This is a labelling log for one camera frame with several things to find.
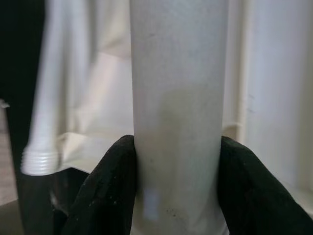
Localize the white plastic children table top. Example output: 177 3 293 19
56 0 313 196

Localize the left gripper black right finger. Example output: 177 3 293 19
217 136 313 235

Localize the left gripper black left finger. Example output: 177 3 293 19
61 134 137 235

